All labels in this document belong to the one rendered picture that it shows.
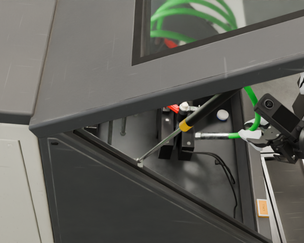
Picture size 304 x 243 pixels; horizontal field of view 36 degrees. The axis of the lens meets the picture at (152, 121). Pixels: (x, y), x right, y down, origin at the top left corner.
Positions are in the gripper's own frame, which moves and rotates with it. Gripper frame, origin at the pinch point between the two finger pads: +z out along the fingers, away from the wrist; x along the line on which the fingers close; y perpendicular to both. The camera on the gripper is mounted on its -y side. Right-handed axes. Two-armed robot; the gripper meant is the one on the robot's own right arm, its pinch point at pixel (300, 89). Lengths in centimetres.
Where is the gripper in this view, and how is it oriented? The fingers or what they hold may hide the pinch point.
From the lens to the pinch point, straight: 130.3
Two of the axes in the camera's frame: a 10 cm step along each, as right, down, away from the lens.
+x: 0.2, -8.1, 5.8
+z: -1.1, 5.8, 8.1
